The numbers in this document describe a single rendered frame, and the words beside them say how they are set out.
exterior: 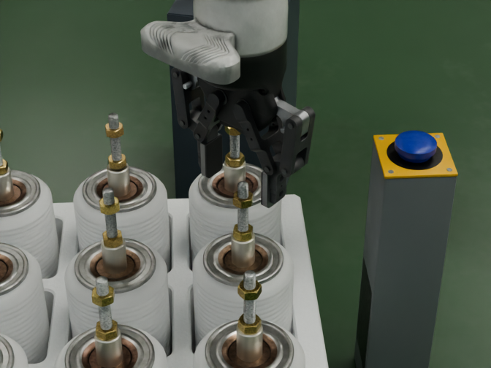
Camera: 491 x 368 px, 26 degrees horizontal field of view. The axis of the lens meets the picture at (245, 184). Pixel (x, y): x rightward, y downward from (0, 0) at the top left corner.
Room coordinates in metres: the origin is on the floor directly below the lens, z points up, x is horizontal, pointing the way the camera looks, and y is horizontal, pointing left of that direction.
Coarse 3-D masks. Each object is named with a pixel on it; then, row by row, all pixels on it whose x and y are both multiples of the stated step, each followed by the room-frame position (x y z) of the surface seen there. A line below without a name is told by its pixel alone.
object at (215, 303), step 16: (288, 256) 0.76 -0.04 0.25; (288, 272) 0.74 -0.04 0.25; (208, 288) 0.72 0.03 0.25; (224, 288) 0.72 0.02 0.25; (272, 288) 0.72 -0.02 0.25; (288, 288) 0.73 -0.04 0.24; (208, 304) 0.72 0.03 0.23; (224, 304) 0.71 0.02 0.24; (240, 304) 0.71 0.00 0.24; (256, 304) 0.71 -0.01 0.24; (272, 304) 0.72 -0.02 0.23; (288, 304) 0.74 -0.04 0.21; (208, 320) 0.72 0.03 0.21; (224, 320) 0.71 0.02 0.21; (272, 320) 0.72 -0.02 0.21; (288, 320) 0.74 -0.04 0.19
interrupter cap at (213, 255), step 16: (224, 240) 0.78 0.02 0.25; (256, 240) 0.78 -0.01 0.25; (272, 240) 0.78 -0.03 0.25; (208, 256) 0.76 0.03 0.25; (224, 256) 0.76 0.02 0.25; (256, 256) 0.76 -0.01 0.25; (272, 256) 0.76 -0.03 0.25; (208, 272) 0.74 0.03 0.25; (224, 272) 0.74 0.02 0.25; (240, 272) 0.74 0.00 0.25; (256, 272) 0.74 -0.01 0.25; (272, 272) 0.73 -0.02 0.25
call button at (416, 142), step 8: (400, 136) 0.85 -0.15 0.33; (408, 136) 0.85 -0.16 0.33; (416, 136) 0.85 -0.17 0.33; (424, 136) 0.85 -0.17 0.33; (400, 144) 0.83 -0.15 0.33; (408, 144) 0.83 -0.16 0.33; (416, 144) 0.83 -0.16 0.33; (424, 144) 0.83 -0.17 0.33; (432, 144) 0.83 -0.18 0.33; (400, 152) 0.83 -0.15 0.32; (408, 152) 0.82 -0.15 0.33; (416, 152) 0.82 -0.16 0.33; (424, 152) 0.82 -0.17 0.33; (432, 152) 0.83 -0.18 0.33; (408, 160) 0.83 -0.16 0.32; (416, 160) 0.82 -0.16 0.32; (424, 160) 0.83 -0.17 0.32
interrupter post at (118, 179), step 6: (108, 168) 0.86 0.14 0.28; (126, 168) 0.86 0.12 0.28; (108, 174) 0.86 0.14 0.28; (114, 174) 0.86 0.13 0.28; (120, 174) 0.86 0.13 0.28; (126, 174) 0.86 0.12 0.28; (108, 180) 0.86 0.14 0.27; (114, 180) 0.86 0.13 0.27; (120, 180) 0.86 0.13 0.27; (126, 180) 0.86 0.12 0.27; (108, 186) 0.86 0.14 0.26; (114, 186) 0.86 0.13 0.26; (120, 186) 0.86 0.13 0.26; (126, 186) 0.86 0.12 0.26; (114, 192) 0.86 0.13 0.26; (120, 192) 0.86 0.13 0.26; (126, 192) 0.86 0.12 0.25
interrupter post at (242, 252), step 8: (232, 240) 0.75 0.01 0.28; (248, 240) 0.75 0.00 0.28; (232, 248) 0.75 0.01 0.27; (240, 248) 0.75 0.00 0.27; (248, 248) 0.75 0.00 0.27; (232, 256) 0.75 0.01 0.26; (240, 256) 0.75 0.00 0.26; (248, 256) 0.75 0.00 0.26; (240, 264) 0.75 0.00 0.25; (248, 264) 0.75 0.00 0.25
